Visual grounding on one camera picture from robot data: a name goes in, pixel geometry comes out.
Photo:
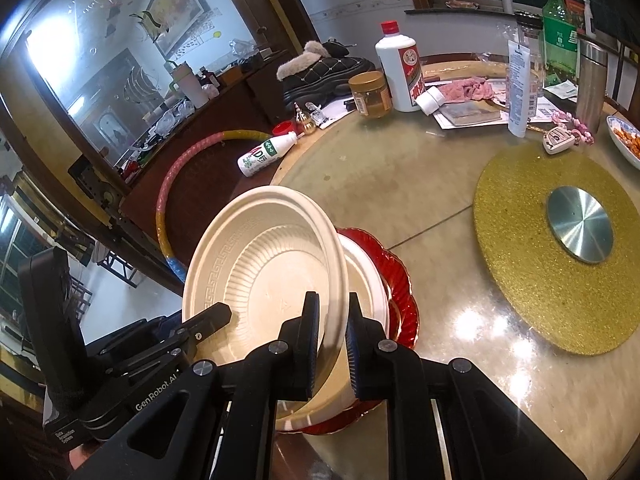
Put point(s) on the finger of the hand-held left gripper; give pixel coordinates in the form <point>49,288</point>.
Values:
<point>212,316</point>

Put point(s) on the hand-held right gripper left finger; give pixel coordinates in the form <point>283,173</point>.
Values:
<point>312,340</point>

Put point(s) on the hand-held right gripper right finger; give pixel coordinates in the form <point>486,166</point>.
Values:
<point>351,355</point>

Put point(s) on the white foam bowl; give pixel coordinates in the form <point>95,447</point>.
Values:
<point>372,287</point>

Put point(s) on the red glass plate gold print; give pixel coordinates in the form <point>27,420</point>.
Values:
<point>402,305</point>

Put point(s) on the small white bottle green label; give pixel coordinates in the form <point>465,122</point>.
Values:
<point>262,155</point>

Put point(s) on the pink yellow blue hula hoop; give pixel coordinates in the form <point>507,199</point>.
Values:
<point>240,135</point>

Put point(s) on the gold glitter round mat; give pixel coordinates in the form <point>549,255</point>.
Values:
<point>525,285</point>

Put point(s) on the small gold bottle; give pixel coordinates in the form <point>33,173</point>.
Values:
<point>304,120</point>

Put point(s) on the small clear bottle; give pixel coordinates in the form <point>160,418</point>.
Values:
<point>316,112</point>

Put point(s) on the white tumbler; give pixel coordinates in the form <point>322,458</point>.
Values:
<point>189,87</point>

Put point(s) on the dark wooden sideboard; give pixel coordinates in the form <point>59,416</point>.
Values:
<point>260,90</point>

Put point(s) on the brown jar gold lid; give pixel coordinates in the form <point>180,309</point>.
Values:
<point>370,97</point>

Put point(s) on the round metal turntable disc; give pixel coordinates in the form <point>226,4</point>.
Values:
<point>580,225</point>

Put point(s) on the black quilted bag fur trim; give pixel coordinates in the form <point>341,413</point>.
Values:
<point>325,75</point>

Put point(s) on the small white cup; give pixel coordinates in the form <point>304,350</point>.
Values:
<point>430,101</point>

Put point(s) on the white liquor bottle red cap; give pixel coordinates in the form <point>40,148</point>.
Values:
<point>395,70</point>

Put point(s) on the pink cloth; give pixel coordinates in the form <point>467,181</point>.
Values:
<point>470,89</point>

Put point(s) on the key fob with pink beads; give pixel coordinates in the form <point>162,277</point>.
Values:
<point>555,140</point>

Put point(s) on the white paper packet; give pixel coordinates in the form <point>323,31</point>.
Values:
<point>565,90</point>

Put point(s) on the blue white plate with food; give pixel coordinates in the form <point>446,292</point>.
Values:
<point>625,135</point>

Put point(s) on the stainless steel thermos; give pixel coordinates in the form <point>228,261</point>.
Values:
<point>591,85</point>

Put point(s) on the glass jar black lid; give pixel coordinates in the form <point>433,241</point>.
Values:
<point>532,35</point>

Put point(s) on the green plastic bottle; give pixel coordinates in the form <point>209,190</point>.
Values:
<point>557,40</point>

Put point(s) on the red box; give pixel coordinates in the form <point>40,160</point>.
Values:
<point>574,10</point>

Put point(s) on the framed wall picture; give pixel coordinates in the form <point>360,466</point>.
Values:
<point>175,5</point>

